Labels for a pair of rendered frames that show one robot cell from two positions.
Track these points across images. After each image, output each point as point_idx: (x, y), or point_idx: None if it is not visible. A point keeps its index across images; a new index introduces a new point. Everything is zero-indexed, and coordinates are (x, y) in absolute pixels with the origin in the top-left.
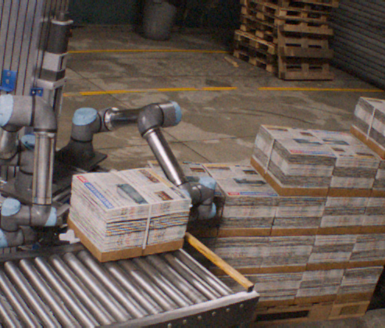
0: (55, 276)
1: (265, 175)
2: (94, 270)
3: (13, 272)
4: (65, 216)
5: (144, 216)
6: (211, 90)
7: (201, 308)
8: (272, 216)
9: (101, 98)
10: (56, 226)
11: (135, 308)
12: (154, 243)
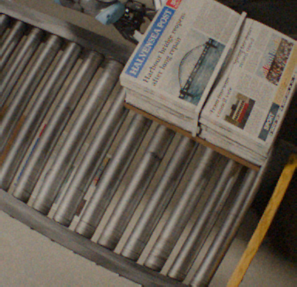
0: (49, 87)
1: None
2: (108, 110)
3: (21, 48)
4: None
5: (187, 114)
6: None
7: (126, 271)
8: None
9: None
10: (131, 21)
11: (64, 203)
12: (212, 142)
